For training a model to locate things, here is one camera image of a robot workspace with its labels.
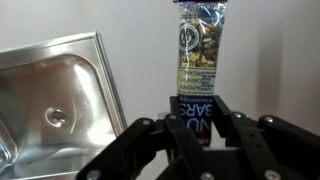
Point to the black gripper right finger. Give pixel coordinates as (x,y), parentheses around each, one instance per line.
(273,146)

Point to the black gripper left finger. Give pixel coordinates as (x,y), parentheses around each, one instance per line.
(140,150)

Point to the blue nut chocolate bar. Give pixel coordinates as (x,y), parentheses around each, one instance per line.
(198,60)

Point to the stainless steel sink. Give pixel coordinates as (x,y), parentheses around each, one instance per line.
(50,106)

